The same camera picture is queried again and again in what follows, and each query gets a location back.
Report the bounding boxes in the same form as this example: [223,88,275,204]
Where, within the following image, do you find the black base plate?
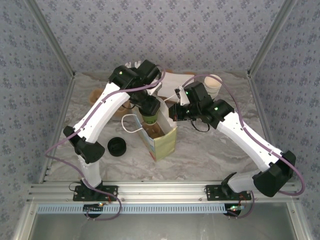
[206,184,252,201]
[72,184,120,202]

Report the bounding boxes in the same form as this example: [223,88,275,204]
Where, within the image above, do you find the aluminium frame post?
[23,0,76,78]
[246,0,300,79]

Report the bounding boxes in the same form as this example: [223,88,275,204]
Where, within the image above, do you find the small black controller board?
[83,202,105,218]
[224,203,243,218]

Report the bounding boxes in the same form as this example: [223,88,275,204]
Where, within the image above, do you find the aluminium table side rail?
[37,73,77,185]
[246,71,280,157]

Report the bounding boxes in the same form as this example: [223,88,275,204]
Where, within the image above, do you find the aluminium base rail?
[27,181,300,204]

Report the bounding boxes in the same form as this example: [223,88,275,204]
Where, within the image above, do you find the grey metal panel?
[28,213,300,240]

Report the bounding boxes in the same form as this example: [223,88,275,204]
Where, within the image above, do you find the printed paper carrier bag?
[121,93,181,163]

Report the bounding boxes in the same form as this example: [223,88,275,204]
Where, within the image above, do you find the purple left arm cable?
[44,69,167,182]

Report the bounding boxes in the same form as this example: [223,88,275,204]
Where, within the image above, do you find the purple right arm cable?
[183,74,306,196]

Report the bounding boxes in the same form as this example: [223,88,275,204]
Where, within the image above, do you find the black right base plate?
[206,184,252,201]

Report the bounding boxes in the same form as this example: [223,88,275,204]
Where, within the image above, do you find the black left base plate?
[72,184,120,202]

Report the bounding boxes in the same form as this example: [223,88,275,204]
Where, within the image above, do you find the green paper coffee cup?
[140,112,160,126]

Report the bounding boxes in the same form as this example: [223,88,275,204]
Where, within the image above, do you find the stacked cream paper cups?
[203,73,223,100]

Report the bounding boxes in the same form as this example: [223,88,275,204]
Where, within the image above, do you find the pale blue slotted cable duct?
[36,202,230,215]

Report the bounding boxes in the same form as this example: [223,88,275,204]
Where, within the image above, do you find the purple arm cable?
[44,69,167,182]
[183,74,306,196]

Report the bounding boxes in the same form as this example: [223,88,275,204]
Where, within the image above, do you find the thin black right gripper cable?
[191,117,212,133]

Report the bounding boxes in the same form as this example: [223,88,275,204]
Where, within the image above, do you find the white napkin stack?
[156,72,196,100]

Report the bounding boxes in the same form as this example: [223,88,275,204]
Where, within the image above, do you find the short purple cable loop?
[226,189,255,220]
[84,193,123,222]

